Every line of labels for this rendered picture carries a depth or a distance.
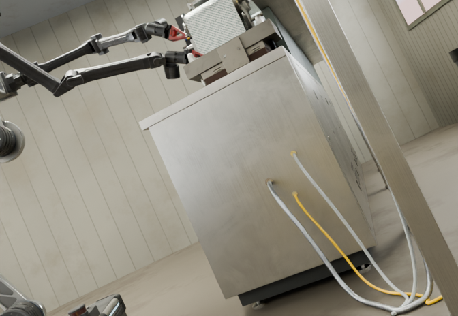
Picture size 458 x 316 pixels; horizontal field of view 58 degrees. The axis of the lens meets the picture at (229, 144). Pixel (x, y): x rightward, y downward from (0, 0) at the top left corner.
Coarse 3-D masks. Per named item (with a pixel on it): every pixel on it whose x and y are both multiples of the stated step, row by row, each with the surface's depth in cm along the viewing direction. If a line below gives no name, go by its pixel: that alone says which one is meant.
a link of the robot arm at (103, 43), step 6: (132, 30) 203; (138, 30) 202; (96, 36) 224; (114, 36) 214; (120, 36) 211; (126, 36) 208; (132, 36) 206; (138, 36) 203; (144, 36) 204; (96, 42) 225; (102, 42) 222; (108, 42) 219; (114, 42) 216; (120, 42) 214; (102, 48) 225; (102, 54) 229
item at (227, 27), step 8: (224, 16) 185; (232, 16) 184; (216, 24) 186; (224, 24) 185; (232, 24) 184; (240, 24) 183; (200, 32) 189; (208, 32) 188; (216, 32) 186; (224, 32) 185; (232, 32) 184; (240, 32) 183; (200, 40) 189; (208, 40) 188; (216, 40) 187; (224, 40) 186; (200, 48) 189; (208, 48) 188
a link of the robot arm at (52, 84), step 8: (0, 48) 169; (8, 48) 173; (0, 56) 171; (8, 56) 172; (16, 56) 173; (8, 64) 173; (16, 64) 174; (24, 64) 175; (32, 64) 178; (24, 72) 176; (32, 72) 177; (40, 72) 178; (72, 72) 184; (40, 80) 179; (48, 80) 180; (56, 80) 182; (64, 80) 181; (48, 88) 181; (56, 88) 182; (64, 88) 182; (72, 88) 183; (56, 96) 183
